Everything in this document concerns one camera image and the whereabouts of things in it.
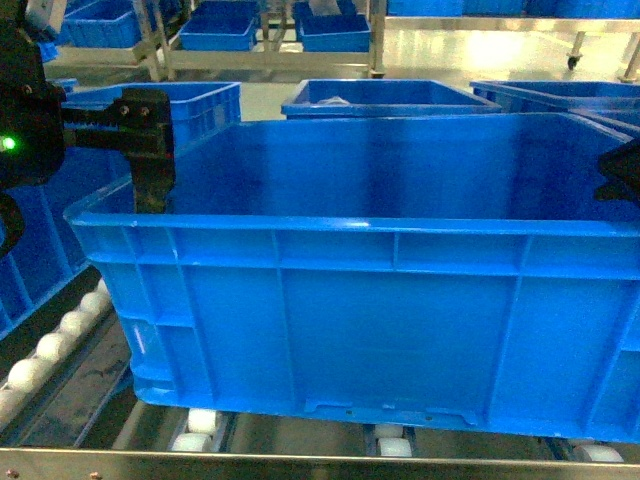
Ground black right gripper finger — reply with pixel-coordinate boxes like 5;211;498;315
594;139;639;203

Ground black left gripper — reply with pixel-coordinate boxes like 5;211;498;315
1;1;176;256

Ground large blue plastic crate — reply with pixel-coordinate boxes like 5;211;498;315
65;114;639;443

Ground blue crate far shelf left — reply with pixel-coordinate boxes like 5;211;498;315
39;1;142;63

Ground blue crate shelf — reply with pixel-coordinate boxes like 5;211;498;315
39;1;142;63
178;1;260;51
292;1;371;53

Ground blue crate far shelf centre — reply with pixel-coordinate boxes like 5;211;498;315
178;1;260;51

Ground blue crate far shelf right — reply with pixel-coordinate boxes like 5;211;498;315
292;1;371;53

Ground blue crate behind right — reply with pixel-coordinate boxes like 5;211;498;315
470;81;639;138

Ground blue crate on left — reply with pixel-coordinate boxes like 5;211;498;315
1;81;241;338

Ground blue crate behind centre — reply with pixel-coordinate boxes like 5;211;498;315
281;79;503;120

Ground blue crates in far background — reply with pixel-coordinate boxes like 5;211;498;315
387;0;639;20

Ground white conveyor rollers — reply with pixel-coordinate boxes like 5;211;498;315
0;279;626;464

